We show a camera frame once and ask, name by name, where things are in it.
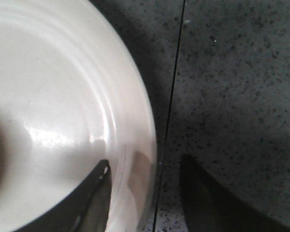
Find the thin black cable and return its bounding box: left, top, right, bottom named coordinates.
left=152, top=0, right=187, bottom=232

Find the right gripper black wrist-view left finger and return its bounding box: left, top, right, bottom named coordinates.
left=19, top=159, right=111, bottom=232

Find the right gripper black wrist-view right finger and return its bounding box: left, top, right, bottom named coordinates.
left=180, top=154, right=290, bottom=232

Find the beige round plate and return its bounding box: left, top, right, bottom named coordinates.
left=0, top=0, right=157, bottom=232

